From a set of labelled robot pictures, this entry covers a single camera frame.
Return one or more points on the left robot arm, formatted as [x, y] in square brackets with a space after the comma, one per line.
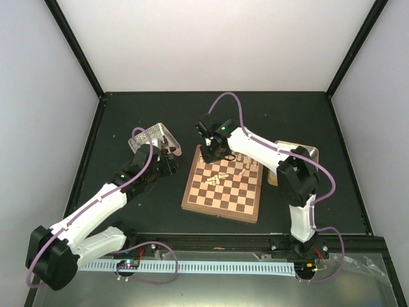
[55, 254]

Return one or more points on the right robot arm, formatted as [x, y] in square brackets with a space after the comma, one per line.
[297, 179]

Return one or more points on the wooden chess board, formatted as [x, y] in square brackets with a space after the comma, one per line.
[238, 202]

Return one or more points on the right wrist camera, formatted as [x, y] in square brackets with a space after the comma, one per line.
[207, 125]

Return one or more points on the pile of light chess pieces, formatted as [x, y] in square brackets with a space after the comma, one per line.
[241, 169]

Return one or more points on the light blue slotted cable duct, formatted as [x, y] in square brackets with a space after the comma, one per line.
[196, 267]

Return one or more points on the black frame post right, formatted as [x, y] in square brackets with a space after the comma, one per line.
[368, 24]

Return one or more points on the black frame post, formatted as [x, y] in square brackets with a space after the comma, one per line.
[368, 24]
[65, 28]

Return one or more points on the black frame post left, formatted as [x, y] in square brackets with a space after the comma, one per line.
[65, 28]

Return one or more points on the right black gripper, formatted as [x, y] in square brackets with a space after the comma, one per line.
[209, 158]

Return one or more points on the small circuit board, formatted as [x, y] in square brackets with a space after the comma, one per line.
[128, 264]

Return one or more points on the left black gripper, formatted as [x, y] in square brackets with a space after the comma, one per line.
[170, 165]

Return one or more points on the pink embossed tin box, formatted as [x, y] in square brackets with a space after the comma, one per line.
[156, 132]

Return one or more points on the pile of dark chess pieces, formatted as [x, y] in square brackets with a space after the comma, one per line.
[166, 148]

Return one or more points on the yellow tin box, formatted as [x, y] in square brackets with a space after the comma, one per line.
[313, 152]

